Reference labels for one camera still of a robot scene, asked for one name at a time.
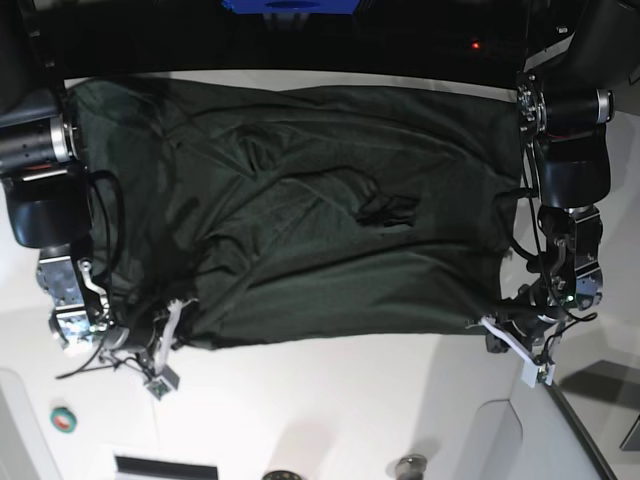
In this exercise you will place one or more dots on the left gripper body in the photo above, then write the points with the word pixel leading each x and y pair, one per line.
pixel 539 325

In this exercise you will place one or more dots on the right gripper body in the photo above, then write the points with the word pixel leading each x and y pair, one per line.
pixel 129 344

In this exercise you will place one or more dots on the dark green t-shirt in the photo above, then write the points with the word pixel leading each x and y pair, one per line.
pixel 313 213

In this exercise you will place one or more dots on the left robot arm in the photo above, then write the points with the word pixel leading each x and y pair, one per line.
pixel 565 101

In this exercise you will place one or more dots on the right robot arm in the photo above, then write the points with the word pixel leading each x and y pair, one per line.
pixel 49 195

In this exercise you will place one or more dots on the round metal knob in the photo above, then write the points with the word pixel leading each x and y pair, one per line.
pixel 410 467

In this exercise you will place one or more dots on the black round dial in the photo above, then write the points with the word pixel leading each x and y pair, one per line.
pixel 281 475

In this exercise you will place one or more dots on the blue box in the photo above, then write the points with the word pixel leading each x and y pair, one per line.
pixel 247 7

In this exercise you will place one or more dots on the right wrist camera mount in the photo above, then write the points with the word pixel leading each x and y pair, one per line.
pixel 162 379

